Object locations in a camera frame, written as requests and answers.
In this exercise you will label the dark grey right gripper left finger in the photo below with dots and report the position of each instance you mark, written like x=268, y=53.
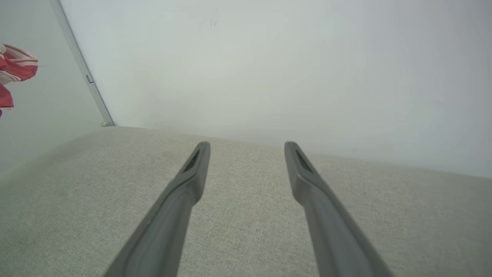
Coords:
x=169, y=223

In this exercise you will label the red Bulls 23 jersey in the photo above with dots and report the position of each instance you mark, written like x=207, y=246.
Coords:
x=17, y=69

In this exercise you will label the grey metal partition frame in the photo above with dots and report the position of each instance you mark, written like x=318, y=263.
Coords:
x=82, y=73

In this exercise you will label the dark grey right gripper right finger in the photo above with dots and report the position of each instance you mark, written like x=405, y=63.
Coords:
x=330, y=231

